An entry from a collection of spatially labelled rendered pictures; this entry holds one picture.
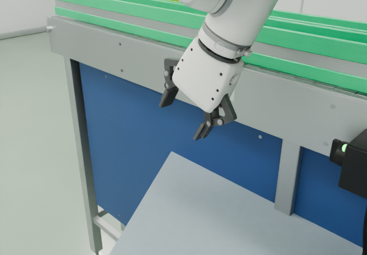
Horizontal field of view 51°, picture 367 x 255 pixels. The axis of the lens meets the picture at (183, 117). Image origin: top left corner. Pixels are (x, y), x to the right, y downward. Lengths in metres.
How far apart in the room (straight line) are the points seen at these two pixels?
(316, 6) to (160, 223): 3.71
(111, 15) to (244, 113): 0.50
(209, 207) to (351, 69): 0.41
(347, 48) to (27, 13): 5.51
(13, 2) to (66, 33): 4.61
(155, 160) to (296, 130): 0.51
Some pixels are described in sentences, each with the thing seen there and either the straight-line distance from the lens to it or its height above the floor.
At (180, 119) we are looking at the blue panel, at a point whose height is 0.86.
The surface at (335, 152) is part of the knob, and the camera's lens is 0.68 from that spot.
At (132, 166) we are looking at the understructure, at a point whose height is 0.62.
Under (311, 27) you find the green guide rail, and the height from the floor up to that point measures 1.13.
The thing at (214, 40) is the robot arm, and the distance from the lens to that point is 0.58.
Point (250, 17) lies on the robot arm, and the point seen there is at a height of 1.19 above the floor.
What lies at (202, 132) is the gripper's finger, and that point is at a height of 0.98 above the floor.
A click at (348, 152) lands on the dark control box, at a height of 0.99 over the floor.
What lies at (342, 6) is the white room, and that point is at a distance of 4.22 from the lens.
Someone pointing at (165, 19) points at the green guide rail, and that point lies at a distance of 0.95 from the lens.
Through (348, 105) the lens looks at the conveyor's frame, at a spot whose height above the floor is 1.03.
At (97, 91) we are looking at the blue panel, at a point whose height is 0.83.
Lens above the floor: 1.29
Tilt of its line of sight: 26 degrees down
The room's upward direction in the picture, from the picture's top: straight up
